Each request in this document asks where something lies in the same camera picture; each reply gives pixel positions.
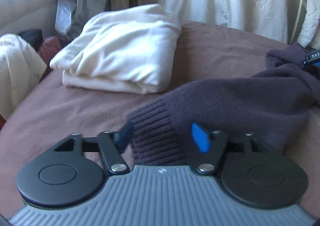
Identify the crumpled white cloth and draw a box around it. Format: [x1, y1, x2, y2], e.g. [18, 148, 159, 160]
[0, 34, 48, 120]

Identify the folded cream white blanket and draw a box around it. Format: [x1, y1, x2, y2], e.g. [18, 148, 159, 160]
[49, 3, 182, 95]

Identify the black cloth item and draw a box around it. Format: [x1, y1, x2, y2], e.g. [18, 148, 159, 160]
[17, 29, 43, 51]

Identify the white quilted pillow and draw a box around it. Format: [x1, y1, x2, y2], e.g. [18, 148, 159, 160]
[296, 0, 320, 50]

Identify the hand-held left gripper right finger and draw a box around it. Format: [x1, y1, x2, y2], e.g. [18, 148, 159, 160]
[191, 123, 270, 175]

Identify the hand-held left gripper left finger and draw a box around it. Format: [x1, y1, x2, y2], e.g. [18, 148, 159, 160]
[52, 122, 134, 176]

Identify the dark purple knit sweater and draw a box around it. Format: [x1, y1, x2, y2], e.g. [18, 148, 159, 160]
[126, 43, 320, 167]

